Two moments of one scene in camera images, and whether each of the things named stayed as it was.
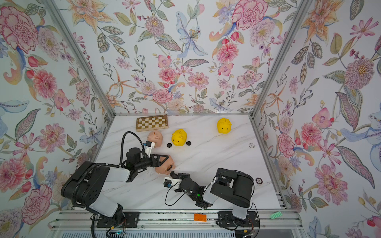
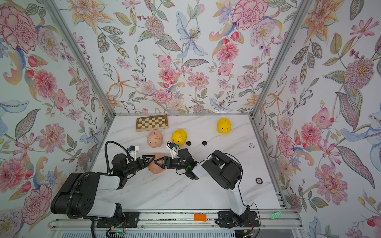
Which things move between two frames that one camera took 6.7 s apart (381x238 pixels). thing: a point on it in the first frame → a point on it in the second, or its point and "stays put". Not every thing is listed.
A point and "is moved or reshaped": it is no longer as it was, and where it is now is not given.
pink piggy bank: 166,167 is moved or reshaped
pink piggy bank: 156,136 stays put
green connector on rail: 276,215 stays put
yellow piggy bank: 224,125 stays put
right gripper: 182,177 → 165,164
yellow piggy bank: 179,137 stays put
